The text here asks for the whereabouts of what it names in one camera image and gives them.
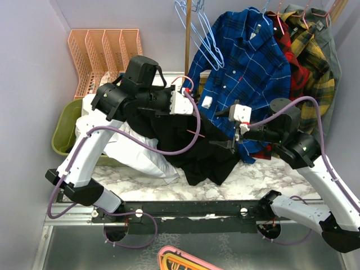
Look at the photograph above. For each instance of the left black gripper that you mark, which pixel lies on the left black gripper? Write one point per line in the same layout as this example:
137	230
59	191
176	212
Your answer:
166	111

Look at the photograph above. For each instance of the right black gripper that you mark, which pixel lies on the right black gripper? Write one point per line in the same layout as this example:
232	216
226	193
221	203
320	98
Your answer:
227	144

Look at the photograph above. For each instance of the pink wire hanger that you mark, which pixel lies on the pink wire hanger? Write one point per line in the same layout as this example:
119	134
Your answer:
182	80

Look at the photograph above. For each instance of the black shirt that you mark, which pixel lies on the black shirt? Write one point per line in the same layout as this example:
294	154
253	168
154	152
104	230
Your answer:
173	132

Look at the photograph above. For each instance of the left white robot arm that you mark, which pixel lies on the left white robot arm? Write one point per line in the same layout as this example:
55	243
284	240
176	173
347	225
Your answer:
111	106

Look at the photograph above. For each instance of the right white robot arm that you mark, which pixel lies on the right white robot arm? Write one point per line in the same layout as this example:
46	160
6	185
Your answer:
339	225

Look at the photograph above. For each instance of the white shirt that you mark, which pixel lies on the white shirt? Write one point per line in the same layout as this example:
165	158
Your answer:
121	151

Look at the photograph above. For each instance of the blue plaid shirt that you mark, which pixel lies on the blue plaid shirt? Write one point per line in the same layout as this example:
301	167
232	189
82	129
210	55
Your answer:
245	64

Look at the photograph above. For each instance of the yellow plaid shirt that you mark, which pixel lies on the yellow plaid shirt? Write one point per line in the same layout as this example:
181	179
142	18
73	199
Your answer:
321	83

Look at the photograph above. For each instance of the red plaid shirt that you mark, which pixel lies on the red plaid shirt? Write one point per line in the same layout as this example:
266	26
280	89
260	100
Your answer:
299	74

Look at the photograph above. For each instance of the grey shirt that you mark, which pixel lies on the grey shirt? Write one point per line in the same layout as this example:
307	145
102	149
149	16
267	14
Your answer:
325	39

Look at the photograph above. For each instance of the pink perforated file organizer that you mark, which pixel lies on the pink perforated file organizer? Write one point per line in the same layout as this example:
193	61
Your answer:
99	52

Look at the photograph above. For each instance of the green plastic basket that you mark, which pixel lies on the green plastic basket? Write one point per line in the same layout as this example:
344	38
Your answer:
64	136

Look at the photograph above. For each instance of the wooden clothes rack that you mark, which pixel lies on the wooden clothes rack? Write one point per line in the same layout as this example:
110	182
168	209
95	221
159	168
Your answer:
184	10

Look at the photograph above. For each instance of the pink orange object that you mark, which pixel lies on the pink orange object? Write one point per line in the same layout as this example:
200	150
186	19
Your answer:
170	257

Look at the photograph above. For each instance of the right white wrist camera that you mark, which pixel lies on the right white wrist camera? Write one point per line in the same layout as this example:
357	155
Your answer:
241	115

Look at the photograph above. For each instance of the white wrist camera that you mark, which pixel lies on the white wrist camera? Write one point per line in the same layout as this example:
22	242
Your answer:
241	115
180	104

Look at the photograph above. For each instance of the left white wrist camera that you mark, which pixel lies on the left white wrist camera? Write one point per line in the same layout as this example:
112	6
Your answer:
180	104

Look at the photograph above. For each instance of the blue wire hanger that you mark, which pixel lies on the blue wire hanger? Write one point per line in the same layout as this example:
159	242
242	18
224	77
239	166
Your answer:
264	14
202	42

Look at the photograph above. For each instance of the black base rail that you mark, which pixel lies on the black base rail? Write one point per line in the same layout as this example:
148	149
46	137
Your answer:
183	217

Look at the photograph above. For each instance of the aluminium frame rail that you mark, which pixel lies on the aluminium frame rail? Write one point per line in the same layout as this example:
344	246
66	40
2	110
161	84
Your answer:
77	216

